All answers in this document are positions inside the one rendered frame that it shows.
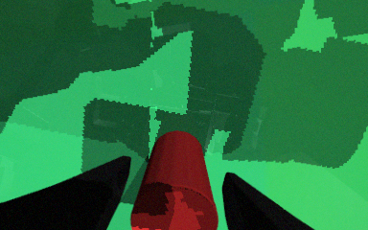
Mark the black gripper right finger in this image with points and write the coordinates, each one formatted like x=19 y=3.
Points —
x=246 y=208

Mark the dark red cylinder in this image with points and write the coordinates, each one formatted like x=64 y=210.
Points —
x=175 y=193

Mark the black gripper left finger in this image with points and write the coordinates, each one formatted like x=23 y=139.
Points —
x=86 y=201

